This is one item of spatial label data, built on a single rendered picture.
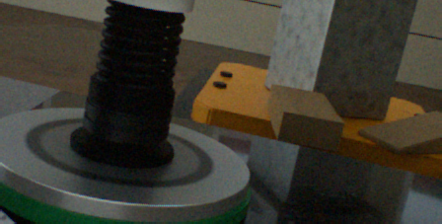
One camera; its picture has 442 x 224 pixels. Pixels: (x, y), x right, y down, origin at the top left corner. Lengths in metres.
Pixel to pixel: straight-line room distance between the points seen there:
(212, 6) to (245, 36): 0.43
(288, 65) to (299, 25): 0.09
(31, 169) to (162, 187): 0.09
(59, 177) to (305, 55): 0.91
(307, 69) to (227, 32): 5.41
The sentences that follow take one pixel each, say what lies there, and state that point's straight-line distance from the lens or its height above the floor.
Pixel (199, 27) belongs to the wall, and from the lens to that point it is 6.71.
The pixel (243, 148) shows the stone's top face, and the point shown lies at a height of 0.87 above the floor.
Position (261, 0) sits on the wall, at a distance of 6.69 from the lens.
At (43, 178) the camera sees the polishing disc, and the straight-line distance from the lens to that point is 0.48.
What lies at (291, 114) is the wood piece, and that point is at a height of 0.83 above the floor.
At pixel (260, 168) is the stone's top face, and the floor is 0.87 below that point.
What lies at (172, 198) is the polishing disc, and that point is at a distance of 0.48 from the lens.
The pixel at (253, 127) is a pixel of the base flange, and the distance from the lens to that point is 1.20.
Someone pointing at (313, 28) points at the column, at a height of 0.94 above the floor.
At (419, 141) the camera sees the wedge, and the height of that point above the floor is 0.80.
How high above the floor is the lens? 1.08
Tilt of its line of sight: 14 degrees down
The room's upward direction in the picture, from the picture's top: 12 degrees clockwise
